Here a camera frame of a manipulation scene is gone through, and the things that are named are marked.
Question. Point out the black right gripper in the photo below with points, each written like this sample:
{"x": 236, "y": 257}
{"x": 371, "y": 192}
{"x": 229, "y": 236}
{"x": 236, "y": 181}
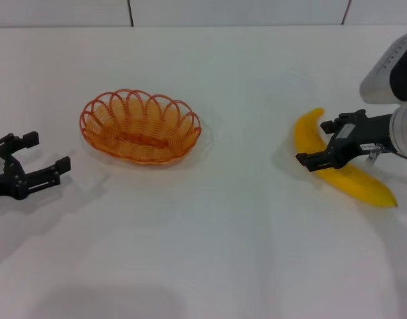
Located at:
{"x": 362, "y": 139}

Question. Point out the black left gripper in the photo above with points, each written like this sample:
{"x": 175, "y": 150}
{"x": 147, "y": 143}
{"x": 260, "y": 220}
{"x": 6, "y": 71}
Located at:
{"x": 4, "y": 179}

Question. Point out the yellow banana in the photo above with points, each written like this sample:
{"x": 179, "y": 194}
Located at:
{"x": 352, "y": 181}

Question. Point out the orange woven plastic basket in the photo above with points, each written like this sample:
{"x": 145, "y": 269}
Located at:
{"x": 140, "y": 133}

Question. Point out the silver black wrist camera box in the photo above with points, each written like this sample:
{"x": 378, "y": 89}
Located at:
{"x": 389, "y": 73}

